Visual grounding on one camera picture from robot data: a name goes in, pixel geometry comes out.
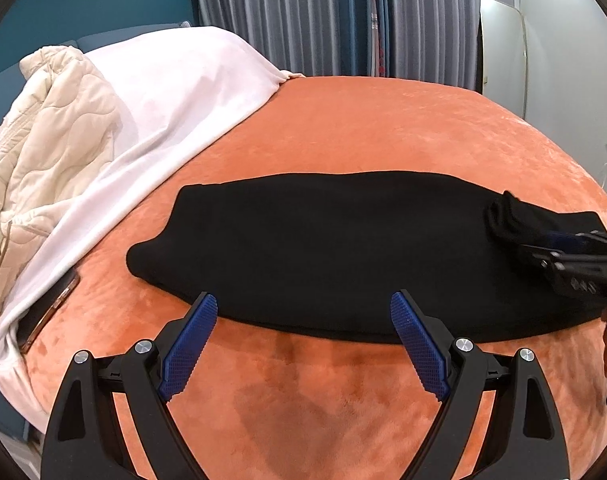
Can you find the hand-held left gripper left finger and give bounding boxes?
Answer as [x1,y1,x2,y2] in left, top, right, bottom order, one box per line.
[41,291,219,480]

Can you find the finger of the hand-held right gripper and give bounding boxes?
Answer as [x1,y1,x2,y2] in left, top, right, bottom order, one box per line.
[519,242,607,275]
[543,229,607,255]

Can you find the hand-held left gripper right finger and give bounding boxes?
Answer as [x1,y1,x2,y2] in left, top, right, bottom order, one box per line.
[389,291,570,480]

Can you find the black pants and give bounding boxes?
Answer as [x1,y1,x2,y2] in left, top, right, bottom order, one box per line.
[126,171,607,345]

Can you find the black smartphone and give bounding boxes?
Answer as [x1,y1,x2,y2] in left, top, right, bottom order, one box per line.
[18,270,80,353]

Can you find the standing mirror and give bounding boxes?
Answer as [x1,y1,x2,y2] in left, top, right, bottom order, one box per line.
[478,0,530,122]

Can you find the orange plush blanket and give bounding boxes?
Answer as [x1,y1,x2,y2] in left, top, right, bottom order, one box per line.
[21,76,607,480]

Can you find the grey curtain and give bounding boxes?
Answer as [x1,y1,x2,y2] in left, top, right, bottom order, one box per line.
[386,0,518,93]
[191,0,377,80]

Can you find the cream quilted jacket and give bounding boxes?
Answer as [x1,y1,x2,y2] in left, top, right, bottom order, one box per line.
[0,45,123,356]

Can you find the white bed sheet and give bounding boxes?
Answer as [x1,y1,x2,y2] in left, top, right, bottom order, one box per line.
[0,26,307,415]

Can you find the blue curtain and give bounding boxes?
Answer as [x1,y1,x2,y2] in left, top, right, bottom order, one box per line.
[368,0,393,80]

